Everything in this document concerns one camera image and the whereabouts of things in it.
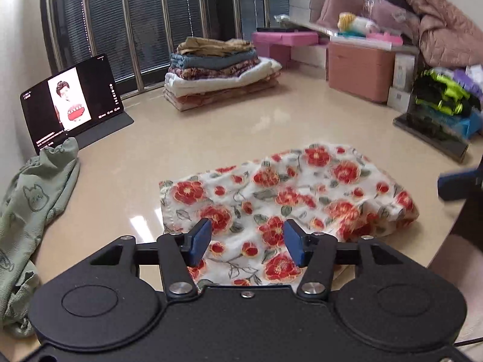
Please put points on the pink step stool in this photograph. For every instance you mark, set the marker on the pink step stool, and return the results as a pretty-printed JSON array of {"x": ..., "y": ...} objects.
[{"x": 286, "y": 41}]

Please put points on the small pink case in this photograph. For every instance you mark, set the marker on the small pink case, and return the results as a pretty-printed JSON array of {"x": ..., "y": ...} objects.
[{"x": 383, "y": 38}]

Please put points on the black tablet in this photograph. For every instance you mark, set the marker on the black tablet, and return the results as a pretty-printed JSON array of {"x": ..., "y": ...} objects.
[{"x": 68, "y": 101}]

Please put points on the stack of folded clothes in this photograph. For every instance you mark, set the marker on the stack of folded clothes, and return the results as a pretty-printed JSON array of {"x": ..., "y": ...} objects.
[{"x": 219, "y": 73}]

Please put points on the red floral dress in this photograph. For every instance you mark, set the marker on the red floral dress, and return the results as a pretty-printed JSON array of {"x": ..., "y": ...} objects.
[{"x": 302, "y": 188}]

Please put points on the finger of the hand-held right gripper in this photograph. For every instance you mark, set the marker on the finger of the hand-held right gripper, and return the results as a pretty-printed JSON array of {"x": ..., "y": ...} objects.
[{"x": 456, "y": 184}]

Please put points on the yellow and white plush toy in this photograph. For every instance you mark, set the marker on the yellow and white plush toy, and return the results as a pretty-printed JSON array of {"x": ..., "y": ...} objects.
[{"x": 356, "y": 22}]

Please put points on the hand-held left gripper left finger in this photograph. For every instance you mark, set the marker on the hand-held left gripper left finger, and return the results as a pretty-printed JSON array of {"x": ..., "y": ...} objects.
[{"x": 200, "y": 242}]

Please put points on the blue box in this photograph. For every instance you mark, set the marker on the blue box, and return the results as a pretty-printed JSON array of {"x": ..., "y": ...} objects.
[{"x": 469, "y": 126}]

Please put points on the neon green and black garment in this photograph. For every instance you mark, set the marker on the neon green and black garment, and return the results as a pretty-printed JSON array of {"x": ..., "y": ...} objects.
[{"x": 441, "y": 90}]

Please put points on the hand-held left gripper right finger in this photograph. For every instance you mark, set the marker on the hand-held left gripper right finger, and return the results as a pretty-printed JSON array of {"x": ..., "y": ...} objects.
[{"x": 296, "y": 244}]

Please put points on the black smartphone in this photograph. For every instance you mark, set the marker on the black smartphone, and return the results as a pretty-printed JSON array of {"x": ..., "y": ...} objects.
[{"x": 430, "y": 137}]

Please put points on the salmon pink storage box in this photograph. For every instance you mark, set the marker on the salmon pink storage box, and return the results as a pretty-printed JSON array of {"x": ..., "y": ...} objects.
[{"x": 358, "y": 71}]

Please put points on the dark grey tablet cover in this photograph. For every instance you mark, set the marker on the dark grey tablet cover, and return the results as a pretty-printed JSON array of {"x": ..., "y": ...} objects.
[{"x": 109, "y": 126}]

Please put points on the metal window railing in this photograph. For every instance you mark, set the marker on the metal window railing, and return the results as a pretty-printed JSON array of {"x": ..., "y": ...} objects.
[{"x": 151, "y": 26}]

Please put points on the pink paper bag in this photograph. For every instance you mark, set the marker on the pink paper bag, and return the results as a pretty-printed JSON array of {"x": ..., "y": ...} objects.
[{"x": 339, "y": 3}]

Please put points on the small white cartons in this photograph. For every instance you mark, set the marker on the small white cartons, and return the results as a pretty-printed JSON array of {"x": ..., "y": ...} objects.
[{"x": 402, "y": 79}]

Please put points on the green printed garment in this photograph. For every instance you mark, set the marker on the green printed garment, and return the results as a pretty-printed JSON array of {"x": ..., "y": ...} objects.
[{"x": 30, "y": 215}]

